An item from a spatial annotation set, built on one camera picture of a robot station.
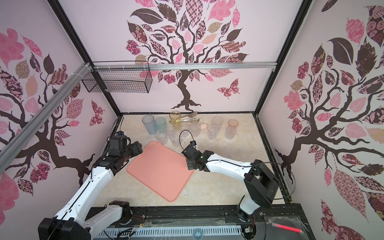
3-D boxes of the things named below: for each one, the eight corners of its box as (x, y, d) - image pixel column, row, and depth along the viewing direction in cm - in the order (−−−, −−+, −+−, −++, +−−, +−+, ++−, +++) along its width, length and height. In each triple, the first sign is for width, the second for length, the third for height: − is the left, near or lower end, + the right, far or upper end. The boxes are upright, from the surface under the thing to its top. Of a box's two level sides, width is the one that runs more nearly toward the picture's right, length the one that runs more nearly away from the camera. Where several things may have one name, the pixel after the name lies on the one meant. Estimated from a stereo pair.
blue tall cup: (146, 134, 109) (141, 122, 99) (148, 127, 114) (143, 115, 103) (157, 134, 109) (153, 122, 99) (158, 127, 114) (155, 115, 103)
